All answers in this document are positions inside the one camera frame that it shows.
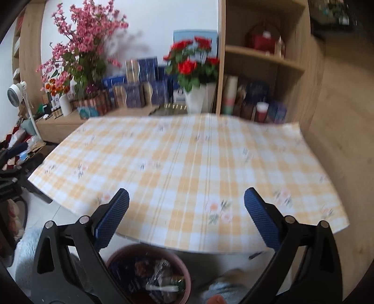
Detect white flower pot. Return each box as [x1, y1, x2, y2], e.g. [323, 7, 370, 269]
[183, 83, 217, 114]

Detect clear plastic wrapper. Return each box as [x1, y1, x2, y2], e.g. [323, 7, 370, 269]
[146, 259, 176, 290]

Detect person's grey fleece leg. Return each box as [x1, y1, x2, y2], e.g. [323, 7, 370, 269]
[13, 228, 85, 299]
[203, 279, 250, 304]

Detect low wooden cabinet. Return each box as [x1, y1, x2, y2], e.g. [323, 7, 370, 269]
[35, 107, 155, 144]

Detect row of small bottles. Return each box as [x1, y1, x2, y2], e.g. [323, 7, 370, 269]
[42, 98, 62, 119]

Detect yellow checked floral tablecloth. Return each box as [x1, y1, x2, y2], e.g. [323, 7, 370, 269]
[28, 114, 349, 255]

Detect gold patterned tray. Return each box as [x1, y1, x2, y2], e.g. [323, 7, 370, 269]
[150, 103, 187, 116]

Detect red rose artificial plant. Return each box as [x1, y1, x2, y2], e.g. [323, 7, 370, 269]
[163, 36, 220, 92]

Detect teal round object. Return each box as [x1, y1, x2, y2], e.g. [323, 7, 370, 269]
[78, 107, 99, 119]

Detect wooden shelf unit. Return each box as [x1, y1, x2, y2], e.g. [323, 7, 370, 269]
[218, 0, 325, 129]

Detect light blue printed board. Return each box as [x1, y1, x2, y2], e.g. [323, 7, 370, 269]
[173, 29, 218, 56]

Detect pile of household clutter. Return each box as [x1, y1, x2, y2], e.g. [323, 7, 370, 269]
[0, 123, 47, 173]

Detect stack of blue gift boxes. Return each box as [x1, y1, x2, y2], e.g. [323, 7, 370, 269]
[102, 57, 187, 109]

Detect stack of pastel paper cups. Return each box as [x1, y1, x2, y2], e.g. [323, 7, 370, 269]
[222, 75, 238, 115]

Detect white desk fan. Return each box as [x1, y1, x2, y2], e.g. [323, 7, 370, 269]
[7, 82, 44, 144]

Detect wooden picket planter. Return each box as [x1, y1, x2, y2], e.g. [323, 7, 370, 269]
[72, 90, 113, 116]

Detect white vase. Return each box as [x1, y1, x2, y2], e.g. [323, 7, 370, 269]
[58, 94, 72, 116]

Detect red basket with handle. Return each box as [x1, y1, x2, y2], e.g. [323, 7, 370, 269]
[245, 22, 281, 53]

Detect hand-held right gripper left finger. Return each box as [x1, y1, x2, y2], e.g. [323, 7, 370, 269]
[31, 188, 130, 304]

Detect dark blue printed box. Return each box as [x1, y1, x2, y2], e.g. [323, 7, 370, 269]
[240, 80, 271, 117]

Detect red paper cup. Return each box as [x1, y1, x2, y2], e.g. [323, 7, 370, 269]
[255, 102, 269, 123]

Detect wooden bookcase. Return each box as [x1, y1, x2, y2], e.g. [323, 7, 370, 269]
[12, 0, 47, 117]

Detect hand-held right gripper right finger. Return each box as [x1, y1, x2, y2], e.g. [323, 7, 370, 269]
[242, 187, 343, 304]

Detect light blue carton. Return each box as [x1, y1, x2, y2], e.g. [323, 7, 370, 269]
[267, 102, 288, 123]

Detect orange artificial flowers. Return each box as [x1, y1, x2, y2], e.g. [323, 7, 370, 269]
[44, 79, 71, 95]

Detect pink blossom artificial plant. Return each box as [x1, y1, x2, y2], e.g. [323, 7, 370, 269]
[36, 0, 129, 100]

